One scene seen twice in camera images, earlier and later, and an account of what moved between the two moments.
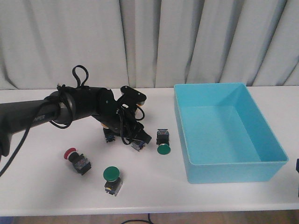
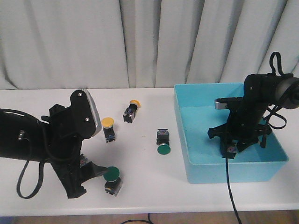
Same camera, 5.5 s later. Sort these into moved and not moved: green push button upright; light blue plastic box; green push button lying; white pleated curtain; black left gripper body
Moved: black left gripper body
Not moved: light blue plastic box; green push button lying; green push button upright; white pleated curtain
